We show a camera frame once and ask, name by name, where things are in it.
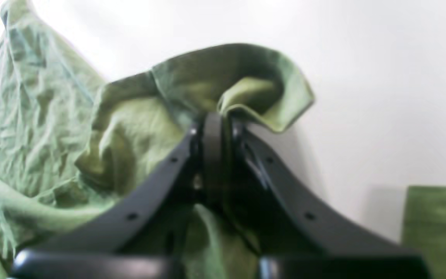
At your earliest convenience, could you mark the dark olive green cloth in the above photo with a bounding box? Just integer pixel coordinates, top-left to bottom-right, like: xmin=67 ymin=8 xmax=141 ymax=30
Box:
xmin=0 ymin=0 xmax=314 ymax=279

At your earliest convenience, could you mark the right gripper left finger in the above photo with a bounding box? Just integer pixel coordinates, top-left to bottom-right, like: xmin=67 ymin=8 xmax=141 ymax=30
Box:
xmin=9 ymin=113 xmax=223 ymax=279

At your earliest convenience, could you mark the sage green polo shirt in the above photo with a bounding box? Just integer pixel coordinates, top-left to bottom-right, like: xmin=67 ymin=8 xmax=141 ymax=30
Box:
xmin=401 ymin=185 xmax=446 ymax=279

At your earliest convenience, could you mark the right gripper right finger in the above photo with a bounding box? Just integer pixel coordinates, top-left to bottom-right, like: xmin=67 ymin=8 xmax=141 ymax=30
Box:
xmin=229 ymin=120 xmax=431 ymax=279

